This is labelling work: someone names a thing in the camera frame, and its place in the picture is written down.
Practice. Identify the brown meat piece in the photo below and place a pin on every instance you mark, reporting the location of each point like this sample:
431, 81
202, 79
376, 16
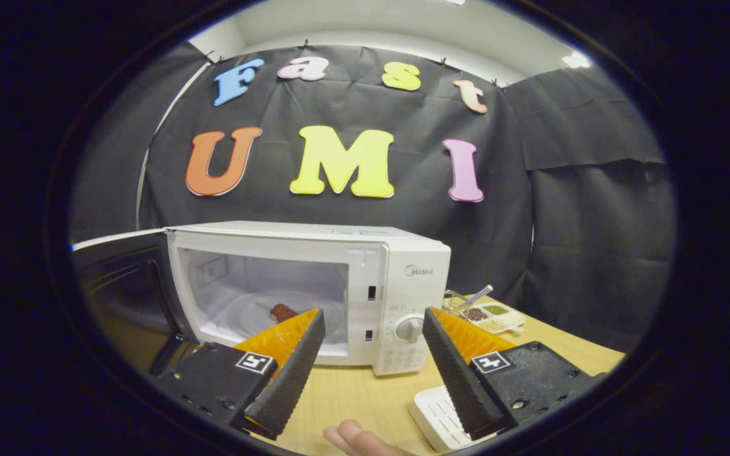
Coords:
284, 312

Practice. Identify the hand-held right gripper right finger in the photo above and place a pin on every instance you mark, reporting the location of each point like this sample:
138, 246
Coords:
460, 380

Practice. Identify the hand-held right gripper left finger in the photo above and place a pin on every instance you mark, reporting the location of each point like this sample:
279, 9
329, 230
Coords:
289, 373

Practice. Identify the white ridged plate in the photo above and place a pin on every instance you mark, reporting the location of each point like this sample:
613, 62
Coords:
438, 421

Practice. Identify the glass turntable plate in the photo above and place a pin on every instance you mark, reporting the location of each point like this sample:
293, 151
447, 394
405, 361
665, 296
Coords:
257, 316

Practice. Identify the white microwave oven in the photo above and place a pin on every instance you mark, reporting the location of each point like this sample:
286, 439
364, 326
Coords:
403, 291

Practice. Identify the white divided seasoning tray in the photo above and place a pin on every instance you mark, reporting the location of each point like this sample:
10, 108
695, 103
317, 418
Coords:
495, 316

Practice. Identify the small ceiling light panel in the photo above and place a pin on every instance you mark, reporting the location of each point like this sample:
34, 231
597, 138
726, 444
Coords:
576, 60

